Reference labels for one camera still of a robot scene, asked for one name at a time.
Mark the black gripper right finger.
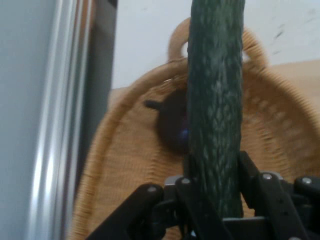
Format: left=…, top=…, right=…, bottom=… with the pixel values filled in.
left=238, top=150, right=320, bottom=240

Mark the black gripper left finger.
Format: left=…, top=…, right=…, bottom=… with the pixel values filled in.
left=84, top=154, right=234, bottom=240

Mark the long dark green cucumber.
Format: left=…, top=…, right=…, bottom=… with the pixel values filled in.
left=183, top=0, right=247, bottom=219

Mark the red onion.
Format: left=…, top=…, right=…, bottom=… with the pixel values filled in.
left=143, top=86, right=191, bottom=156

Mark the woven wicker basket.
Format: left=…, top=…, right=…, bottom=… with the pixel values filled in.
left=66, top=16, right=320, bottom=240

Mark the silver metal frame post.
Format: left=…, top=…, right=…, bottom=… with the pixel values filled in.
left=26, top=0, right=97, bottom=240

